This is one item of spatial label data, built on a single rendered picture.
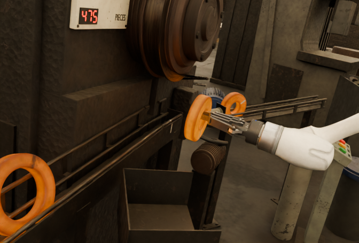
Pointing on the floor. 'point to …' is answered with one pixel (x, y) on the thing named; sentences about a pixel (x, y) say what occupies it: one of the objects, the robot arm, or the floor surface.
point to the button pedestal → (324, 197)
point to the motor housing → (203, 180)
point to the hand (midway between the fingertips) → (200, 113)
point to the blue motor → (218, 96)
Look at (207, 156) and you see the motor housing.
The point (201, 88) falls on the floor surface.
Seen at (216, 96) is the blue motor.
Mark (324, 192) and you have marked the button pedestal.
